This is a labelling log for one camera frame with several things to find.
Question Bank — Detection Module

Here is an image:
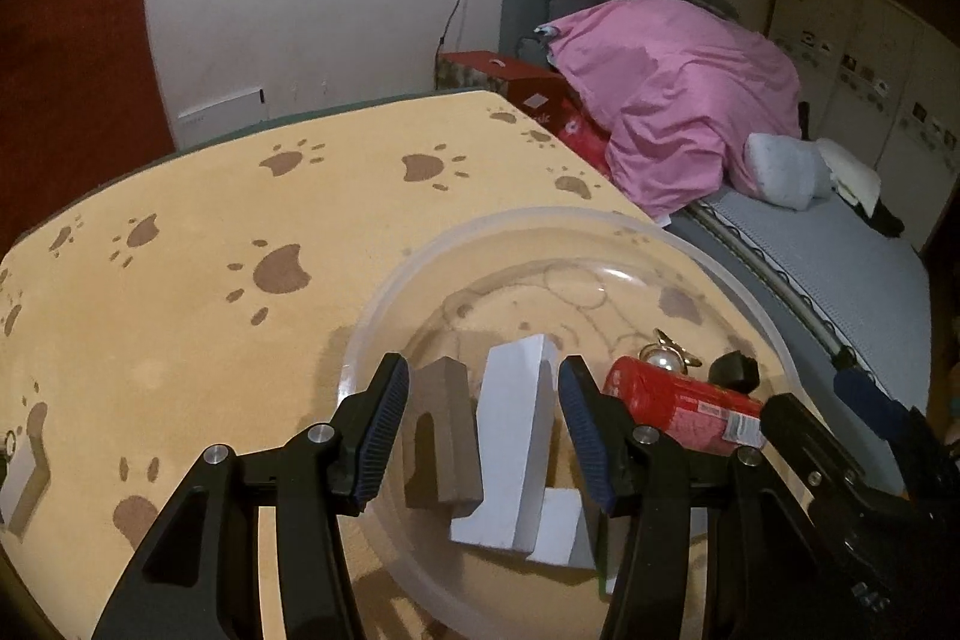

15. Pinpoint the white plush pillow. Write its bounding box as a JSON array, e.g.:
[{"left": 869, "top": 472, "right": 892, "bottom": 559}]
[{"left": 746, "top": 132, "right": 833, "bottom": 212}]

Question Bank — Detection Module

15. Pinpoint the black item on bed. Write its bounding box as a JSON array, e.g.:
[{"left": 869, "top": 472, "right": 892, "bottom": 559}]
[{"left": 862, "top": 197, "right": 906, "bottom": 238}]

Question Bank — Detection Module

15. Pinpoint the black power cable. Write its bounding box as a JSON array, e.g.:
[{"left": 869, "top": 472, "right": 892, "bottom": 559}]
[{"left": 435, "top": 0, "right": 470, "bottom": 60}]

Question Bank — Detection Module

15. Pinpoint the black ribbed plastic cap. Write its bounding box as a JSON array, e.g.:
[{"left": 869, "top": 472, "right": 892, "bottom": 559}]
[{"left": 707, "top": 349, "right": 760, "bottom": 395}]

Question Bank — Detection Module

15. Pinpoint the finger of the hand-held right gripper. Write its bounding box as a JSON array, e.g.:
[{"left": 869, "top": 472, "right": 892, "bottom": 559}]
[{"left": 761, "top": 391, "right": 875, "bottom": 513}]

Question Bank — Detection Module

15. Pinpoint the red packet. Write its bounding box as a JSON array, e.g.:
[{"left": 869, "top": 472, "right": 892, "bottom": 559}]
[{"left": 604, "top": 355, "right": 767, "bottom": 457}]

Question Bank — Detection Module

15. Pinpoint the metal bed rail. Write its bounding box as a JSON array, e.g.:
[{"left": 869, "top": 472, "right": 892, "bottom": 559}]
[{"left": 694, "top": 201, "right": 856, "bottom": 371}]

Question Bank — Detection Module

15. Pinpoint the red curtain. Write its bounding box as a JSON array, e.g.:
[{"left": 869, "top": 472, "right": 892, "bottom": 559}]
[{"left": 0, "top": 0, "right": 177, "bottom": 199}]

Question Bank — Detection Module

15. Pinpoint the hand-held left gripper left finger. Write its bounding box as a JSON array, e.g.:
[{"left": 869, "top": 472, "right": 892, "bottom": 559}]
[{"left": 90, "top": 351, "right": 412, "bottom": 640}]

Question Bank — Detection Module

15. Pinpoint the red cardboard box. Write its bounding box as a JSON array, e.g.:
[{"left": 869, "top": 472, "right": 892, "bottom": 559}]
[{"left": 435, "top": 50, "right": 575, "bottom": 120}]

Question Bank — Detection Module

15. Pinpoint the clear plastic bowl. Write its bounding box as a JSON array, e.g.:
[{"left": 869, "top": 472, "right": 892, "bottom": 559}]
[{"left": 339, "top": 205, "right": 807, "bottom": 637}]

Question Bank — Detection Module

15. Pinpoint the grey headboard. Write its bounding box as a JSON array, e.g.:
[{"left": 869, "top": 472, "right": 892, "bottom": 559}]
[{"left": 499, "top": 0, "right": 552, "bottom": 64}]

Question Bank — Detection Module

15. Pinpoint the white charger plug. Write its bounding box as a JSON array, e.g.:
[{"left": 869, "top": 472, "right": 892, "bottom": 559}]
[{"left": 448, "top": 334, "right": 562, "bottom": 547}]

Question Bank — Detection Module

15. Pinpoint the white folded cloth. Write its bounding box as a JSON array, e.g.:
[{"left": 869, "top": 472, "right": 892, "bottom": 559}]
[{"left": 814, "top": 137, "right": 882, "bottom": 210}]

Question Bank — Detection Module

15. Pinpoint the brown wooden block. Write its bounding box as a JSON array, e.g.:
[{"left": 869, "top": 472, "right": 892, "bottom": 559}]
[{"left": 403, "top": 355, "right": 485, "bottom": 510}]

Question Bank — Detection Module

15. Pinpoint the white wardrobe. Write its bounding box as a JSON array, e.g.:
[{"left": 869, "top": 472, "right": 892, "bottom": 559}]
[{"left": 765, "top": 0, "right": 960, "bottom": 251}]

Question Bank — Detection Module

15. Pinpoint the pink duvet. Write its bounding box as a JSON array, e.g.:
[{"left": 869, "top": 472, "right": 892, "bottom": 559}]
[{"left": 544, "top": 0, "right": 803, "bottom": 220}]

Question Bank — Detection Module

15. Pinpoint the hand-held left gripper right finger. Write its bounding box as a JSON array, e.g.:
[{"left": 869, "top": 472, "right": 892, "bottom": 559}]
[{"left": 556, "top": 353, "right": 833, "bottom": 640}]

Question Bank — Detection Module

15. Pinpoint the grey mattress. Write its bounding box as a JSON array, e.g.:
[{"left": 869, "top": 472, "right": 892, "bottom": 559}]
[{"left": 667, "top": 182, "right": 931, "bottom": 416}]

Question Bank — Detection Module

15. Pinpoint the red plastic bag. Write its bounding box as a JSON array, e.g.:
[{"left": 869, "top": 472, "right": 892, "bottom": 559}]
[{"left": 555, "top": 100, "right": 616, "bottom": 176}]

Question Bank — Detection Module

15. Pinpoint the paw print tablecloth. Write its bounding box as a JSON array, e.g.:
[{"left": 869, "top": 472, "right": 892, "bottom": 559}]
[{"left": 0, "top": 89, "right": 826, "bottom": 640}]

